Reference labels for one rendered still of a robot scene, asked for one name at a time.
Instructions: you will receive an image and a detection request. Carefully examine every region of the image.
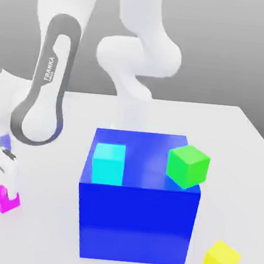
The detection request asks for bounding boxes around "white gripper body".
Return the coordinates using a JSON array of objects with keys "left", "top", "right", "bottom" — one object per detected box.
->
[{"left": 0, "top": 147, "right": 21, "bottom": 193}]

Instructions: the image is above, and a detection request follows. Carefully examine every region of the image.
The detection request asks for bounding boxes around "small magenta cube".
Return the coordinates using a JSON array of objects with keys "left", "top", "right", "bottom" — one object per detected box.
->
[{"left": 0, "top": 184, "right": 23, "bottom": 216}]

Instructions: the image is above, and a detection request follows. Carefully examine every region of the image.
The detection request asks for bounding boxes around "small yellow cube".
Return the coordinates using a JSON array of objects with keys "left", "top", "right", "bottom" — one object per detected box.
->
[{"left": 202, "top": 239, "right": 243, "bottom": 264}]

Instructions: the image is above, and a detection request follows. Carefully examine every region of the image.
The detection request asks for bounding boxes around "small green cube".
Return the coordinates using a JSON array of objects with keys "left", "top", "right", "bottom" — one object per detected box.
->
[{"left": 165, "top": 143, "right": 212, "bottom": 192}]

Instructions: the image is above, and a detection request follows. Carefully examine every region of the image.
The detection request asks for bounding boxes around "small cyan cube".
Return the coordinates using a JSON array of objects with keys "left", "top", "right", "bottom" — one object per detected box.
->
[{"left": 90, "top": 142, "right": 127, "bottom": 187}]

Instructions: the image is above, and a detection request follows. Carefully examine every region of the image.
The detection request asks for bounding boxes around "large blue box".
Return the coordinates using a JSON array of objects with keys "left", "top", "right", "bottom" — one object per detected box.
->
[{"left": 72, "top": 126, "right": 207, "bottom": 264}]

